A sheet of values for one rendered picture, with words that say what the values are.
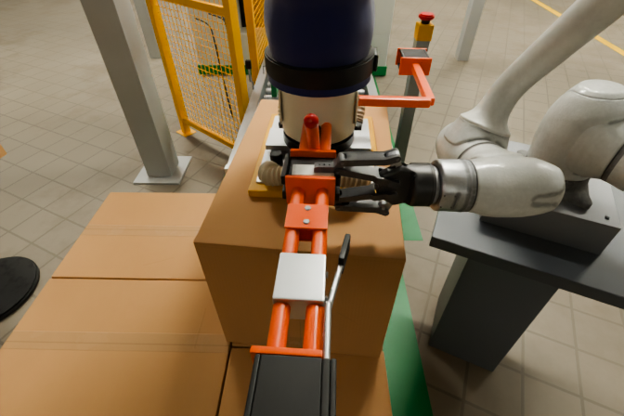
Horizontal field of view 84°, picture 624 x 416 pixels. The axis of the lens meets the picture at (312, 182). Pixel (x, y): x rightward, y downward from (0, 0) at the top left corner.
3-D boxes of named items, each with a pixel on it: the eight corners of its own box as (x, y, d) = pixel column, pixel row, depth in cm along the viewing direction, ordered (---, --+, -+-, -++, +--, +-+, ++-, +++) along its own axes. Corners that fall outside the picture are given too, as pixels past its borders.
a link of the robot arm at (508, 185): (470, 229, 57) (444, 191, 69) (565, 231, 57) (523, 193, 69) (486, 169, 52) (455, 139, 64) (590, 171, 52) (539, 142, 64)
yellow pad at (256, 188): (271, 119, 102) (270, 103, 99) (305, 120, 101) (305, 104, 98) (248, 197, 76) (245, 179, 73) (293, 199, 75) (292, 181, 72)
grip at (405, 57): (395, 64, 106) (397, 47, 103) (423, 64, 106) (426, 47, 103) (398, 74, 100) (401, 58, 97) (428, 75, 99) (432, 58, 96)
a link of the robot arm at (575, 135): (544, 137, 100) (582, 63, 85) (616, 169, 89) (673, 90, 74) (513, 159, 93) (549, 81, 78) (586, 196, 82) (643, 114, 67)
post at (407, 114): (386, 186, 224) (416, 20, 160) (396, 186, 224) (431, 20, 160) (387, 193, 219) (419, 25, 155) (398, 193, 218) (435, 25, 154)
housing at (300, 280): (279, 271, 49) (277, 251, 46) (328, 274, 48) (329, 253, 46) (271, 318, 43) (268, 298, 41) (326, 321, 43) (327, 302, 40)
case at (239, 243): (270, 191, 137) (261, 98, 112) (372, 199, 134) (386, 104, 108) (226, 342, 91) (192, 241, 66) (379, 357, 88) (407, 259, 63)
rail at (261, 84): (279, 35, 331) (278, 14, 319) (285, 35, 331) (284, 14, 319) (232, 201, 153) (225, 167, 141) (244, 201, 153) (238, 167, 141)
